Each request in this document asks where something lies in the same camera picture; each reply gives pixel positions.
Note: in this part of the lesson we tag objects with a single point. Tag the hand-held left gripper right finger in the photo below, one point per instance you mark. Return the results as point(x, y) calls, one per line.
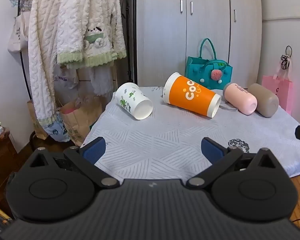
point(211, 150)

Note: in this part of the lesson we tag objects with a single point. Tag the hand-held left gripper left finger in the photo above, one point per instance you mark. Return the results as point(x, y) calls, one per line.
point(95, 150)

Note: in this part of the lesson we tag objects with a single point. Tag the taupe cup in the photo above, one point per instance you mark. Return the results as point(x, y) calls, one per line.
point(265, 100)

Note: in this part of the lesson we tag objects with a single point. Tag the orange paper cup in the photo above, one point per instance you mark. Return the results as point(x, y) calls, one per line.
point(190, 95)

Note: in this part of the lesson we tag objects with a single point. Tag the pink cup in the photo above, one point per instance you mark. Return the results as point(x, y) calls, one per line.
point(240, 97)

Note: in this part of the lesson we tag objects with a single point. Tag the white cup with green print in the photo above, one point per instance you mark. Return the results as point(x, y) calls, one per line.
point(130, 97)

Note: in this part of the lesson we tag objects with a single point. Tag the brown paper bag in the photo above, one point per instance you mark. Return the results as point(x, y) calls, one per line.
point(35, 123)
point(80, 120)

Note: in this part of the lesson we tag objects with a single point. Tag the pink paper bag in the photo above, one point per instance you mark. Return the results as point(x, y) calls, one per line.
point(282, 90)

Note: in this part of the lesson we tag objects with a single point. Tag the grey patterned tablecloth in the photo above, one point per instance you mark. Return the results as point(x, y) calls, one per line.
point(165, 135)

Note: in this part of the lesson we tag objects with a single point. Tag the pink plush bag charm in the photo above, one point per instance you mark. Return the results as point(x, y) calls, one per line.
point(216, 75)

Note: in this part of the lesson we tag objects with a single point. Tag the white plastic bag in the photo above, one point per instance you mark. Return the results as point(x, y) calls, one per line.
point(65, 78)

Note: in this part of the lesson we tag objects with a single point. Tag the teal felt bag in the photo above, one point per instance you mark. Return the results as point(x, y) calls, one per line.
point(197, 70)

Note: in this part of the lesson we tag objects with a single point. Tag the wooden cabinet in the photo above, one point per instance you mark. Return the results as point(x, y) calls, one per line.
point(0, 155)

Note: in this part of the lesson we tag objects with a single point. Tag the black clothes rack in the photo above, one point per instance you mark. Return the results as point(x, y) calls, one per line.
point(25, 75)

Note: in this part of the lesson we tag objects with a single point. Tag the white fluffy robe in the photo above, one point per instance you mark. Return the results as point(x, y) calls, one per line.
point(43, 55)

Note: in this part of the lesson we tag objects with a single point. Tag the black tripod stand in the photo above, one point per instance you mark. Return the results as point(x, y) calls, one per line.
point(128, 42)

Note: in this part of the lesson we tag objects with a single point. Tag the white wardrobe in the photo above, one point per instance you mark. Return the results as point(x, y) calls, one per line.
point(160, 42)

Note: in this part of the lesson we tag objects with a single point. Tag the white fluffy jacket green trim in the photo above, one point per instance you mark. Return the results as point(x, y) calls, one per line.
point(90, 17)

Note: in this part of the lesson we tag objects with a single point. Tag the white canvas tote bag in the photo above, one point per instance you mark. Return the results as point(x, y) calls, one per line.
point(17, 35)

